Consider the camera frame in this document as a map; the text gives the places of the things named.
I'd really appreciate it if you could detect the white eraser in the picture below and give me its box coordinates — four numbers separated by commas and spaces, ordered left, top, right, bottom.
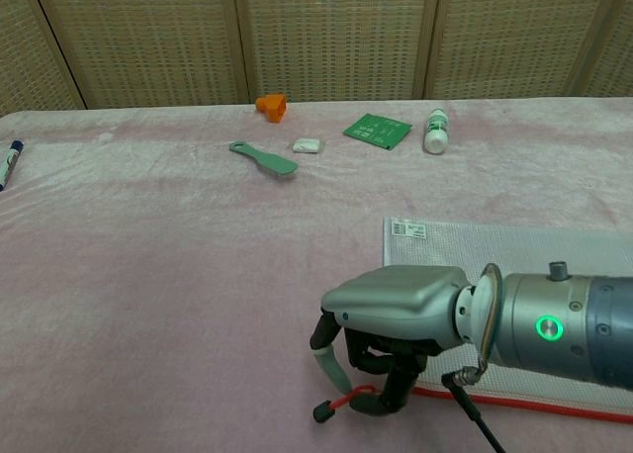
291, 136, 325, 154

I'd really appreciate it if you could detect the black right hand cable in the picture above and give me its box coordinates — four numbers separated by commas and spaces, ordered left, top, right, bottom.
441, 366, 508, 453

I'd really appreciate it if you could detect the orange plastic block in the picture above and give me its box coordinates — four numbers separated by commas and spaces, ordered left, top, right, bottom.
255, 94, 287, 124

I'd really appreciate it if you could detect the green sachet packet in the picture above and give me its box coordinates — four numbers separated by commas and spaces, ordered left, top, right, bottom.
342, 112, 413, 151

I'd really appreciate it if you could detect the pink table cloth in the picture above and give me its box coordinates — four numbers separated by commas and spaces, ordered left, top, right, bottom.
0, 96, 633, 453

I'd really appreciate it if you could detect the green shoehorn tool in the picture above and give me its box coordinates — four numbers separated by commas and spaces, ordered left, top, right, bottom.
227, 140, 300, 180

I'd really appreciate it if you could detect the silver mesh zipper pouch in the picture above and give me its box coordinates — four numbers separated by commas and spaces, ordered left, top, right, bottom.
312, 216, 633, 424

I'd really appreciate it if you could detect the bamboo folding screen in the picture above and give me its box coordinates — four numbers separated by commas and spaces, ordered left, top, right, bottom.
0, 0, 633, 118

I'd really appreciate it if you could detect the white bottle green label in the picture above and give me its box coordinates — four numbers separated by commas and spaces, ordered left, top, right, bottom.
422, 108, 450, 155

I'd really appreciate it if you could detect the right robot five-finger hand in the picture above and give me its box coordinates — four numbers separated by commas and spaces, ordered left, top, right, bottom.
310, 264, 472, 418

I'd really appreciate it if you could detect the blue whiteboard marker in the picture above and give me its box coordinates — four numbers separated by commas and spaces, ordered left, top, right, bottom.
0, 139, 25, 193

